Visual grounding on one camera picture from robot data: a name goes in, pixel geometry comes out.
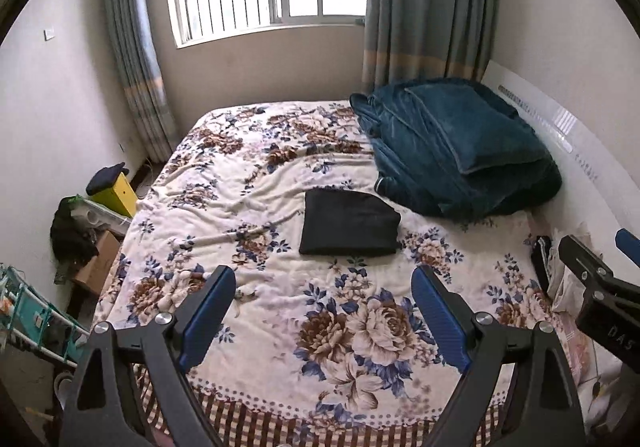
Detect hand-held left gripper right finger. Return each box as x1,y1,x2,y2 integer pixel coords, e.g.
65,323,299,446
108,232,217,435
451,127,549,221
411,265,587,447

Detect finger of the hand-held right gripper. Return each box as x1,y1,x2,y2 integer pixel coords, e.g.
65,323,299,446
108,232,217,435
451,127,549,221
558,235,615,295
616,228,640,269

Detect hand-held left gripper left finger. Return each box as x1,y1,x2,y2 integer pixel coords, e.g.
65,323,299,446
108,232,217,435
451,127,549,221
59,265,237,447

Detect black garment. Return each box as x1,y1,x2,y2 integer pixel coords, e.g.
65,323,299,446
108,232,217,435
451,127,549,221
299,189,402,257

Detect white plastic bag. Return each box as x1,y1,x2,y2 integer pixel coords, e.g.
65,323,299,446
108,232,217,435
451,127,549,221
545,222,588,315

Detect pale printed bag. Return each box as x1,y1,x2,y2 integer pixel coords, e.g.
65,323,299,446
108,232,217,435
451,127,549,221
565,312,632,434

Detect white headboard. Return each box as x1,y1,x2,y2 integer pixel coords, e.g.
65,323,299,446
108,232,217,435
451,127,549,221
482,59,640,248

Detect cardboard box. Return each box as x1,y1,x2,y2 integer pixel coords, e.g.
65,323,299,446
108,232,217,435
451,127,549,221
72,231,121,297

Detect floral fleece blanket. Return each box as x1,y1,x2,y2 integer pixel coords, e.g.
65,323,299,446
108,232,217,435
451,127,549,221
92,99,576,447

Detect white perforated box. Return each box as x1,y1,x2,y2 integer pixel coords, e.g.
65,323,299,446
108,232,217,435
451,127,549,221
75,199,132,238

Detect yellow box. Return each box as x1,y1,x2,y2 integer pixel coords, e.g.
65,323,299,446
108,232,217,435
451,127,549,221
89,174,138,218

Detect black cloth pile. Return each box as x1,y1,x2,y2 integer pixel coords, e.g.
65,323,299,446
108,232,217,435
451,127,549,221
50,197,100,264

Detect teal plush blanket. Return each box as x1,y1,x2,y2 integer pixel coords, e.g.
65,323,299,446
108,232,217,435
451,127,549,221
349,78,563,220

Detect navy cloth bundle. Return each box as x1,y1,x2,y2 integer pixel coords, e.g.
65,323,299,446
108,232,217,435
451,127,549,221
86,163,130,196

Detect grey-blue striped curtain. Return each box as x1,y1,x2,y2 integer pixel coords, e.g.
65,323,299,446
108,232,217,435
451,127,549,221
361,0,501,92
100,0,180,162

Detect teal wire rack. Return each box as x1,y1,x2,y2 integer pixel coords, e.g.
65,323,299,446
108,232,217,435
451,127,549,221
0,263,88,368

